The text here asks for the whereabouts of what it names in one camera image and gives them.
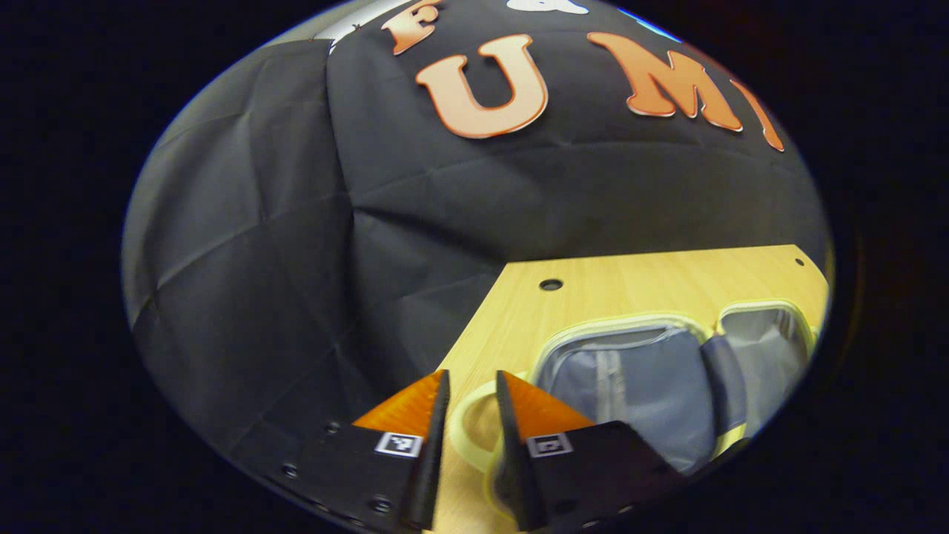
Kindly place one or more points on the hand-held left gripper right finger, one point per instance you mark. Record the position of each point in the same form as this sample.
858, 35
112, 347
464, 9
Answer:
515, 475

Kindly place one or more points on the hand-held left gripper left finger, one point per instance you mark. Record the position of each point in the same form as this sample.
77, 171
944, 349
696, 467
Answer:
434, 460

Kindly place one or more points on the pale yellow suitcase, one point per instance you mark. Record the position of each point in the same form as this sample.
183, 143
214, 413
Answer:
637, 386

